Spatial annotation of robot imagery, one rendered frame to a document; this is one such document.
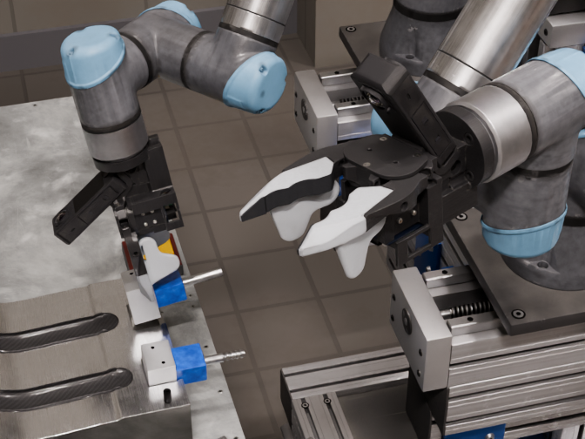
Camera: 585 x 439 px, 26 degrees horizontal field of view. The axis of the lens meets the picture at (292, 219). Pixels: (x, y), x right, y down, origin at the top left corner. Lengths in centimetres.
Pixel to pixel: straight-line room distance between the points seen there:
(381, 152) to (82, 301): 82
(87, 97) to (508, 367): 62
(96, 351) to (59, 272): 29
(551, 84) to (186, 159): 248
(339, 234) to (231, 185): 249
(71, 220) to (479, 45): 61
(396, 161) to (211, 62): 55
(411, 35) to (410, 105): 93
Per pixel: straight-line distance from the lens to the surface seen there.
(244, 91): 149
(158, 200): 159
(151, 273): 164
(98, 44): 150
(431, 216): 103
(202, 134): 362
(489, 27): 124
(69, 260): 197
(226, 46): 151
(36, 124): 228
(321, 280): 312
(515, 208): 117
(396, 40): 192
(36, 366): 169
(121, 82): 152
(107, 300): 175
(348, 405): 253
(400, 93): 97
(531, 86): 110
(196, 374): 164
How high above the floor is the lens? 205
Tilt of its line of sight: 38 degrees down
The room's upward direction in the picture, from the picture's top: straight up
